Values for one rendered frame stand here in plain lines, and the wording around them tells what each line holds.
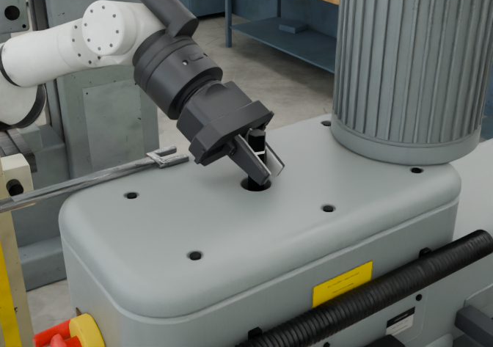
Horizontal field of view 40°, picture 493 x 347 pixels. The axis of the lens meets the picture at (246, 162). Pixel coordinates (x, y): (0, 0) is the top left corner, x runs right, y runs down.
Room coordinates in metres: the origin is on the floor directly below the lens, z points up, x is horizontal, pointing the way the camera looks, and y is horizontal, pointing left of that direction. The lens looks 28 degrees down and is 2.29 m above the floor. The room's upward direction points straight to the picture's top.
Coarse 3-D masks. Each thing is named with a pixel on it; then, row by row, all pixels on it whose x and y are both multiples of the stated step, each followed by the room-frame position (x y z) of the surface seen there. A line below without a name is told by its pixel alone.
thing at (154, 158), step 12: (156, 156) 0.77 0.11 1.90; (180, 156) 0.77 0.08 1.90; (120, 168) 0.73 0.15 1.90; (132, 168) 0.73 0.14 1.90; (144, 168) 0.74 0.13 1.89; (72, 180) 0.70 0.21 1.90; (84, 180) 0.70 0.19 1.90; (96, 180) 0.71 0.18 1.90; (36, 192) 0.67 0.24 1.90; (48, 192) 0.67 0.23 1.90; (60, 192) 0.68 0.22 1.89; (0, 204) 0.65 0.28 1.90; (12, 204) 0.65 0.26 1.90; (24, 204) 0.66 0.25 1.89
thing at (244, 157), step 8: (240, 136) 0.71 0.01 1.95; (232, 144) 0.71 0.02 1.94; (240, 144) 0.70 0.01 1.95; (224, 152) 0.71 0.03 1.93; (232, 152) 0.70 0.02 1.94; (240, 152) 0.70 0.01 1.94; (248, 152) 0.69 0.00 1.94; (232, 160) 0.71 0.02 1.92; (240, 160) 0.70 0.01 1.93; (248, 160) 0.69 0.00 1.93; (256, 160) 0.69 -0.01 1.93; (248, 168) 0.69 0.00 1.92; (256, 168) 0.69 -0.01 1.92; (264, 168) 0.68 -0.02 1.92; (256, 176) 0.69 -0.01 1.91; (264, 176) 0.68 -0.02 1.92
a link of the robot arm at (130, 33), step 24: (144, 0) 0.82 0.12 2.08; (168, 0) 0.81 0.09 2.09; (96, 24) 0.79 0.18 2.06; (120, 24) 0.77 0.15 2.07; (144, 24) 0.79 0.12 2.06; (168, 24) 0.80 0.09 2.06; (192, 24) 0.80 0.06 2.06; (96, 48) 0.78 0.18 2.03; (120, 48) 0.77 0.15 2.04; (144, 48) 0.78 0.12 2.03; (168, 48) 0.77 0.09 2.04; (144, 72) 0.76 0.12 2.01
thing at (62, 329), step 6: (60, 324) 0.66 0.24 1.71; (66, 324) 0.66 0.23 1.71; (48, 330) 0.65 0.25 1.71; (54, 330) 0.65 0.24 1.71; (60, 330) 0.65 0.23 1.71; (66, 330) 0.66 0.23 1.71; (36, 336) 0.64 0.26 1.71; (42, 336) 0.64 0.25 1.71; (48, 336) 0.65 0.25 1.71; (66, 336) 0.65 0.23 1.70; (36, 342) 0.64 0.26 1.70; (42, 342) 0.64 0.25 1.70; (48, 342) 0.64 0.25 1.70
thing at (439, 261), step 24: (456, 240) 0.72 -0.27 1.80; (480, 240) 0.71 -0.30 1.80; (408, 264) 0.66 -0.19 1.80; (432, 264) 0.66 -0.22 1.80; (456, 264) 0.68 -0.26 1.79; (360, 288) 0.62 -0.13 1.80; (384, 288) 0.62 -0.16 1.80; (408, 288) 0.63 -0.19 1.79; (312, 312) 0.57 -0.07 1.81; (336, 312) 0.58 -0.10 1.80; (360, 312) 0.59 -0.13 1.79; (264, 336) 0.54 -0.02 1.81; (288, 336) 0.54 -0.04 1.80; (312, 336) 0.55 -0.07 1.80
